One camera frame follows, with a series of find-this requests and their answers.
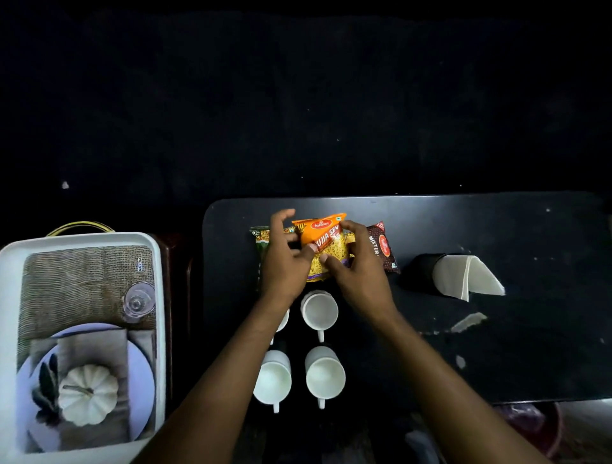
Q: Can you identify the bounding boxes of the person's right forearm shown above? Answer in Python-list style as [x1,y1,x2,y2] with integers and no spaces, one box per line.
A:
[368,308,550,464]

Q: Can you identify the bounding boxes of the white paper napkins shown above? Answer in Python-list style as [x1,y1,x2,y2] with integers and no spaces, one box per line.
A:
[432,255,506,302]

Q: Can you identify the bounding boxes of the white tray with printed picture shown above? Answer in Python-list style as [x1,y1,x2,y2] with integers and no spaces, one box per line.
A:
[0,232,167,464]

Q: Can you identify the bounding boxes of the dark red plastic stool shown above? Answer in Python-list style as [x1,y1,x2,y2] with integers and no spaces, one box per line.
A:
[495,402,564,460]

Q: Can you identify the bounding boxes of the green snack packet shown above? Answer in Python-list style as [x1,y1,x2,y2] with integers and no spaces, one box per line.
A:
[250,227,297,263]

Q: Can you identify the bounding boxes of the person's left forearm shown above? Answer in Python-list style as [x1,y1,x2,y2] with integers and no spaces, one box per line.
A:
[131,294,299,464]

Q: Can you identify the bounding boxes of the person's right hand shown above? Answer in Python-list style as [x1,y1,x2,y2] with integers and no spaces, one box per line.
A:
[319,220,398,327]

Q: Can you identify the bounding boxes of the black napkin holder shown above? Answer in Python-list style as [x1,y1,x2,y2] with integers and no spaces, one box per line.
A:
[402,253,448,295]

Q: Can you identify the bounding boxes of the white cup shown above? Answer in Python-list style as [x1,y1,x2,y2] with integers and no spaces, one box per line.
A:
[304,345,346,410]
[253,350,292,414]
[270,308,290,346]
[300,290,339,343]

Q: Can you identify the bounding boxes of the orange snack packet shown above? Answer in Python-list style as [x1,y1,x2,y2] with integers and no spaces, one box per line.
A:
[292,213,357,283]

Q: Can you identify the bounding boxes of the gold curved handle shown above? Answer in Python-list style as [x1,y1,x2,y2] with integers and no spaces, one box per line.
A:
[46,221,116,238]

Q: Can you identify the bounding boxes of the dark red snack packet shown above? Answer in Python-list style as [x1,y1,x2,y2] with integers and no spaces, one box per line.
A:
[366,221,400,274]

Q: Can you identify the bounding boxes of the person's left hand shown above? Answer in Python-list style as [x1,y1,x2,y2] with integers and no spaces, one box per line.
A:
[259,208,317,307]

